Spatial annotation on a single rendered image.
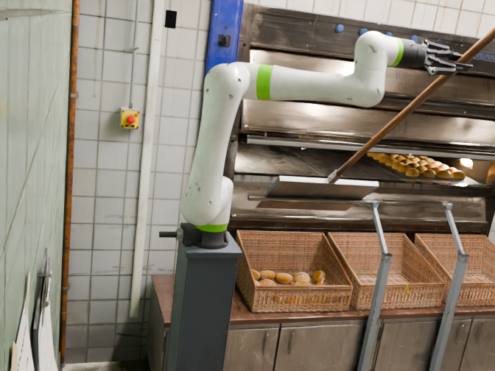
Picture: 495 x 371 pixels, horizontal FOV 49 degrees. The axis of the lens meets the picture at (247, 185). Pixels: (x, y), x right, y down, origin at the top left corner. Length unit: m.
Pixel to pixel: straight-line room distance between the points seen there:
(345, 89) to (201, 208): 0.59
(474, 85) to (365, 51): 1.97
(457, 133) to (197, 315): 2.22
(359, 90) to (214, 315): 0.95
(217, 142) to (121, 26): 1.29
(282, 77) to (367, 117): 1.57
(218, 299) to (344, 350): 1.27
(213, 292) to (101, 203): 1.18
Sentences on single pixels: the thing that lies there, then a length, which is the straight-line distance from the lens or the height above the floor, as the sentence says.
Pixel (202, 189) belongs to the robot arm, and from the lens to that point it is 1.72.
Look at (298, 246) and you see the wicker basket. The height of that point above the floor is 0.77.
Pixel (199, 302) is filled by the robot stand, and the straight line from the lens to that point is 2.00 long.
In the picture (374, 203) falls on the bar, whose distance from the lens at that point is 3.00.
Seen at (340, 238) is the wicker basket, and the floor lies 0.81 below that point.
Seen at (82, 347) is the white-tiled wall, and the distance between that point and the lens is 3.38.
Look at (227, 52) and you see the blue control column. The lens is 2.89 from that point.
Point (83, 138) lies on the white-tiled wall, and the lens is 2.89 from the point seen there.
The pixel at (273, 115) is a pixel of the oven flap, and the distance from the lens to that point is 3.04.
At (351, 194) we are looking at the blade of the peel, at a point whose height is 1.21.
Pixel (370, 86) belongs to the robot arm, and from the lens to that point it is 1.75.
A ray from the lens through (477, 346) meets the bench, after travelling 3.64.
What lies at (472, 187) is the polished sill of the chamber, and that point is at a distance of 3.85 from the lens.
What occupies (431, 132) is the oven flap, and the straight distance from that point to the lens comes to 3.53.
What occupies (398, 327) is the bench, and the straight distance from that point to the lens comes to 3.23.
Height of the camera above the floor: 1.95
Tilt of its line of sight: 16 degrees down
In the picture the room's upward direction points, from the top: 8 degrees clockwise
